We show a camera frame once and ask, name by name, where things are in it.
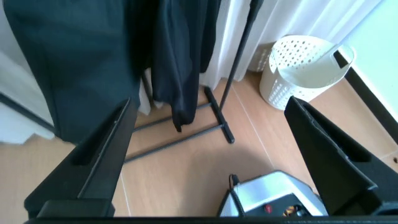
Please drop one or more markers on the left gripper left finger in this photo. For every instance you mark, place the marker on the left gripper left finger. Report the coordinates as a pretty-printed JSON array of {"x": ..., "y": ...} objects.
[{"x": 105, "y": 161}]

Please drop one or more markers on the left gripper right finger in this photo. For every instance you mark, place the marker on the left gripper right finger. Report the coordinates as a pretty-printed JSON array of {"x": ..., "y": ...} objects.
[{"x": 325, "y": 161}]

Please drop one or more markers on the black shorts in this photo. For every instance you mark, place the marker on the black shorts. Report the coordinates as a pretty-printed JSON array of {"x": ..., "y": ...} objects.
[{"x": 77, "y": 62}]

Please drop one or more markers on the black garment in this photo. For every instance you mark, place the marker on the black garment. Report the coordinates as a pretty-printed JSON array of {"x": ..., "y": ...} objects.
[{"x": 180, "y": 62}]

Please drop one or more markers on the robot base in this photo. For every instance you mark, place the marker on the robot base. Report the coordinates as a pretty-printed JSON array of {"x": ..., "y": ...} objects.
[{"x": 273, "y": 186}]

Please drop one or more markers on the white laundry basket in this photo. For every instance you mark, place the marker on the white laundry basket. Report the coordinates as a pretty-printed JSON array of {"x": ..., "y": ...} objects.
[{"x": 304, "y": 71}]

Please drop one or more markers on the black clothes rack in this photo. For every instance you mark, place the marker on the black clothes rack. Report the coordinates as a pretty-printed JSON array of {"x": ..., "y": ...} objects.
[{"x": 224, "y": 124}]

